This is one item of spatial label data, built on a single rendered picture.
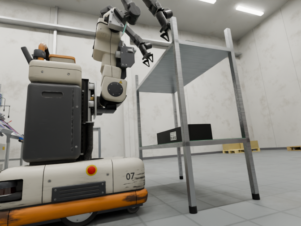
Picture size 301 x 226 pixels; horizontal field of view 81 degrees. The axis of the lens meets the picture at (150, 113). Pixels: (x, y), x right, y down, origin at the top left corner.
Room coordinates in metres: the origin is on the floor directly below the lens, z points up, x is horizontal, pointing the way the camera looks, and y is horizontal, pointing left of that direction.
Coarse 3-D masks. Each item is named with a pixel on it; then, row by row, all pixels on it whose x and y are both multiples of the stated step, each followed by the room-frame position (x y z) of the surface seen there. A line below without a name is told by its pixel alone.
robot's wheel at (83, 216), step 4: (92, 212) 0.89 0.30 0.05; (96, 212) 0.90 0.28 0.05; (72, 216) 0.86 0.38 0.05; (76, 216) 0.86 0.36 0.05; (80, 216) 0.87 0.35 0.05; (84, 216) 0.88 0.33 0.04; (88, 216) 0.88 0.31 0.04; (92, 216) 0.89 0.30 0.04; (64, 220) 0.85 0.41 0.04; (68, 220) 0.85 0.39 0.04; (72, 220) 0.86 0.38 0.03; (76, 220) 0.86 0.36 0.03; (80, 220) 0.87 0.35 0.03; (84, 220) 0.88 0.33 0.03; (88, 220) 0.88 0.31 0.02; (68, 224) 0.85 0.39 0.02; (72, 224) 0.86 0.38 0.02; (76, 224) 0.86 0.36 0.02; (80, 224) 0.87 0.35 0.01; (84, 224) 0.88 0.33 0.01
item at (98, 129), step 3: (93, 129) 3.41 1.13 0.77; (96, 129) 3.44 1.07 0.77; (99, 129) 3.34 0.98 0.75; (99, 132) 3.34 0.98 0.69; (99, 135) 3.34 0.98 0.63; (99, 138) 3.34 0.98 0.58; (99, 141) 3.34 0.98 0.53; (99, 144) 3.34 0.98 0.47; (99, 147) 3.34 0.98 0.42; (99, 150) 3.34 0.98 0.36; (99, 153) 3.34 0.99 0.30; (99, 156) 3.34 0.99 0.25
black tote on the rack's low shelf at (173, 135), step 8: (176, 128) 1.30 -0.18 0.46; (192, 128) 1.15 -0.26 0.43; (200, 128) 1.17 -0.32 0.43; (208, 128) 1.19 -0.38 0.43; (160, 136) 1.59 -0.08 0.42; (168, 136) 1.44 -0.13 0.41; (176, 136) 1.31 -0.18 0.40; (192, 136) 1.15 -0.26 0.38; (200, 136) 1.17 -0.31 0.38; (208, 136) 1.19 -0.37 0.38
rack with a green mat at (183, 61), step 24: (168, 48) 1.01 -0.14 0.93; (192, 48) 1.02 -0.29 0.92; (216, 48) 1.04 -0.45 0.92; (168, 72) 1.35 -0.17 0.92; (192, 72) 1.38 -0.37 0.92; (240, 96) 1.09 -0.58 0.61; (240, 120) 1.10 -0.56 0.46; (168, 144) 1.13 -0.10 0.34; (192, 144) 0.95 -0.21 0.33; (216, 144) 1.06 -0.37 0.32; (192, 168) 0.95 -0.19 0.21; (192, 192) 0.94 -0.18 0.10
